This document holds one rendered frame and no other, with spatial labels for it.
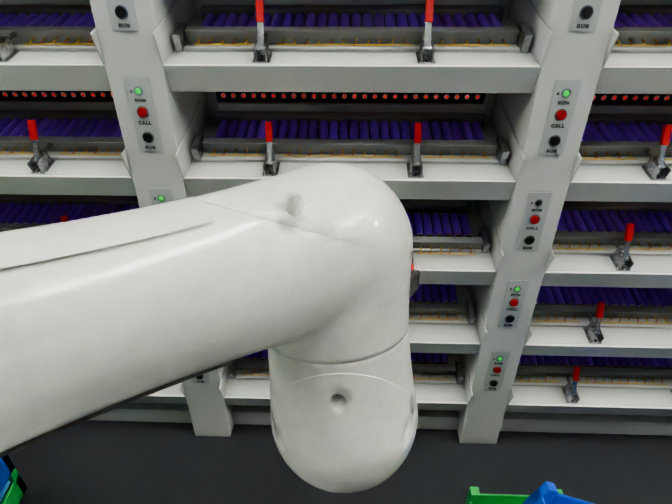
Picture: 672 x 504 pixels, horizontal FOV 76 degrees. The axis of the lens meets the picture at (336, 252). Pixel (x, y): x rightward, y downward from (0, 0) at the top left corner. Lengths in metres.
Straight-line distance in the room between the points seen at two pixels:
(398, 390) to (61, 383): 0.19
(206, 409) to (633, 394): 1.07
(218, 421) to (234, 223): 1.05
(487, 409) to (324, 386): 0.94
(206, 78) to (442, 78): 0.39
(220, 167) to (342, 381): 0.64
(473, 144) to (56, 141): 0.80
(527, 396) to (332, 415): 0.97
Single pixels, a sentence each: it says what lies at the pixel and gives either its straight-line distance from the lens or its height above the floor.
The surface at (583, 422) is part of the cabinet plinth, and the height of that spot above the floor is 0.04.
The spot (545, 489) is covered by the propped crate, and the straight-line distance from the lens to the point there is 1.04.
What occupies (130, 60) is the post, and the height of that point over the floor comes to 0.92.
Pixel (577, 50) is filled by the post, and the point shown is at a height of 0.94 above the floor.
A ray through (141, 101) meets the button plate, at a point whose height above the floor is 0.86.
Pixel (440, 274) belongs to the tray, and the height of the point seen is 0.52.
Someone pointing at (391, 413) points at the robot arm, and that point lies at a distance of 0.30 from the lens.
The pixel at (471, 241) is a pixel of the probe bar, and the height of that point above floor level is 0.57.
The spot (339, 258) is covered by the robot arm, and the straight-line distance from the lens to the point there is 0.23.
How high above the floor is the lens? 1.00
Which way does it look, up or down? 30 degrees down
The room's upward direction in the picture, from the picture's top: straight up
